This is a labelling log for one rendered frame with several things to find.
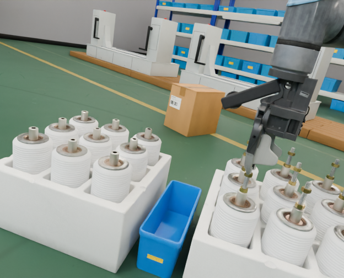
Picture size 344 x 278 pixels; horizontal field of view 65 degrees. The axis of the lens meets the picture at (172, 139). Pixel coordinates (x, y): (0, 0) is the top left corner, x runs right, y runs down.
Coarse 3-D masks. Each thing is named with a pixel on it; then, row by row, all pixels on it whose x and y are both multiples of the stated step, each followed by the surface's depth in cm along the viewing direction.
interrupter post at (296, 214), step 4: (292, 208) 58; (296, 208) 57; (292, 212) 57; (296, 212) 57; (300, 212) 56; (292, 216) 57; (296, 216) 57; (300, 216) 57; (292, 220) 57; (296, 220) 57
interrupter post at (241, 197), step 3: (240, 192) 59; (237, 195) 60; (240, 195) 59; (243, 195) 59; (246, 195) 59; (237, 198) 60; (240, 198) 59; (243, 198) 59; (237, 201) 60; (240, 201) 59; (243, 201) 59; (237, 204) 60; (240, 204) 60; (243, 204) 60
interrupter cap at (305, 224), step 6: (282, 210) 61; (288, 210) 61; (282, 216) 58; (288, 216) 59; (306, 216) 60; (282, 222) 56; (288, 222) 56; (300, 222) 58; (306, 222) 58; (312, 222) 58; (294, 228) 55; (300, 228) 55; (306, 228) 55; (312, 228) 56
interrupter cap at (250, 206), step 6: (228, 198) 61; (234, 198) 62; (246, 198) 63; (228, 204) 58; (234, 204) 59; (246, 204) 61; (252, 204) 61; (240, 210) 57; (246, 210) 58; (252, 210) 58
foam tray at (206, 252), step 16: (208, 192) 77; (208, 208) 69; (208, 224) 63; (256, 224) 66; (192, 240) 58; (208, 240) 58; (256, 240) 61; (192, 256) 59; (208, 256) 58; (224, 256) 57; (240, 256) 56; (256, 256) 56; (192, 272) 60; (208, 272) 59; (224, 272) 58; (240, 272) 57; (256, 272) 56; (272, 272) 55; (288, 272) 54; (304, 272) 54; (320, 272) 55
